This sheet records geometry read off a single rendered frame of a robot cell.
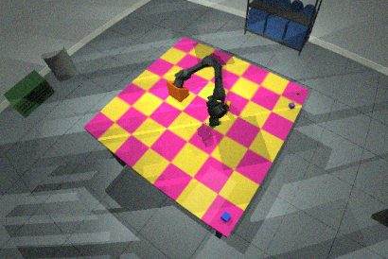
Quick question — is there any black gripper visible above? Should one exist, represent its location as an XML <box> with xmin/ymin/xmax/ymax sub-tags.
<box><xmin>206</xmin><ymin>101</ymin><xmax>220</xmax><ymax>127</ymax></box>

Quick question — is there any small blue block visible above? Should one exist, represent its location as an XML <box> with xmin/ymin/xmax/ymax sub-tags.
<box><xmin>220</xmin><ymin>211</ymin><xmax>231</xmax><ymax>222</ymax></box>

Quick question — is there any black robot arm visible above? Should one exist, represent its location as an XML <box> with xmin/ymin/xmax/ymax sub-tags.
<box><xmin>171</xmin><ymin>55</ymin><xmax>227</xmax><ymax>119</ymax></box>

